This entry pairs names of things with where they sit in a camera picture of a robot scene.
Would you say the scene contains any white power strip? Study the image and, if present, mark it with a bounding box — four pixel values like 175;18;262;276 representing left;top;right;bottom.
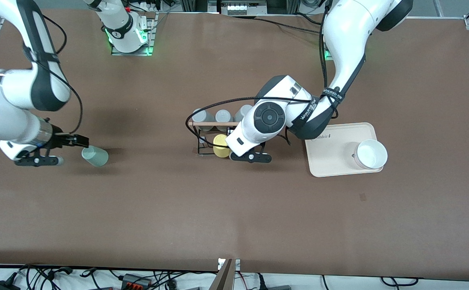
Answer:
220;0;268;16

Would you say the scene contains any black floor cable loop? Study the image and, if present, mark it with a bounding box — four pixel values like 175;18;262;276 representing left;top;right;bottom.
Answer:
381;276;420;287

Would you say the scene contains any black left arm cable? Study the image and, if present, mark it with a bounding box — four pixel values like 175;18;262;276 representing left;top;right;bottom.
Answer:
185;0;340;149

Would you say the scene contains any grey cup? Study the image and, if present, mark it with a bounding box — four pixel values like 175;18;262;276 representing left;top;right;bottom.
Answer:
215;110;234;131
234;105;255;122
192;109;215;131

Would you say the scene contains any black cable on table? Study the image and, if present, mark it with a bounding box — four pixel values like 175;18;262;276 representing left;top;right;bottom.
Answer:
234;15;324;34

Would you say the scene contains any beige plastic tray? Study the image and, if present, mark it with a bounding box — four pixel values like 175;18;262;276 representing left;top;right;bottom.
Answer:
304;122;384;178

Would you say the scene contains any white round bowl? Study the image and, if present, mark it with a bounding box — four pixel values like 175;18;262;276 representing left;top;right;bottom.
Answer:
353;139;388;170

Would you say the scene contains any yellow cup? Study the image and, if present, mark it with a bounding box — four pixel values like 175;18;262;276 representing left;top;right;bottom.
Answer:
212;134;232;158

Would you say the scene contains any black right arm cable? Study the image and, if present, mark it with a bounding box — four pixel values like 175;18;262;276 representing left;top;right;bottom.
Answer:
25;14;84;135

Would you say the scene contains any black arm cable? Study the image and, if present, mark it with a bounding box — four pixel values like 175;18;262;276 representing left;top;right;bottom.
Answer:
185;0;340;149
25;14;84;135

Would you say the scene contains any pale green cup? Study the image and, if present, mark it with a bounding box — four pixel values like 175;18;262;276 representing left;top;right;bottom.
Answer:
81;145;109;167

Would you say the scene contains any grey metal camera post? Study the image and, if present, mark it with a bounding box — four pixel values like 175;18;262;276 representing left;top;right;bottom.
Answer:
210;258;241;290

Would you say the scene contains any black wire cup rack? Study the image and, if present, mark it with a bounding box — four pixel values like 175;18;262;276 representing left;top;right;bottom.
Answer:
190;125;239;157

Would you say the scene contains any black strip with orange sockets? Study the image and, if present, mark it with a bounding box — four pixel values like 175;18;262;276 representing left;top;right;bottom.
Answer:
121;273;154;290

